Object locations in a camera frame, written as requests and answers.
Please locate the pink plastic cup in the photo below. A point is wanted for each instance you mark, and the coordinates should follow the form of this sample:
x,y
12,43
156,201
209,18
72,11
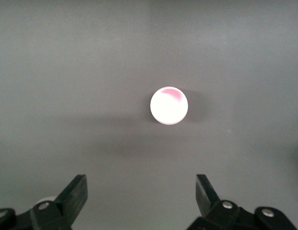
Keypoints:
x,y
169,106

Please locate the dark grey table mat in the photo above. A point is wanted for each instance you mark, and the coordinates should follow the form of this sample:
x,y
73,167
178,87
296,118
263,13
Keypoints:
x,y
91,72

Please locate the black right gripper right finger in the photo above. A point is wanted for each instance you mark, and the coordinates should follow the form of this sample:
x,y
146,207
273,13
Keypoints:
x,y
208,201

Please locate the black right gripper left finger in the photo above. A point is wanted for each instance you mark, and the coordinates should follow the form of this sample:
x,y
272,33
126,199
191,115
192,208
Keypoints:
x,y
72,198

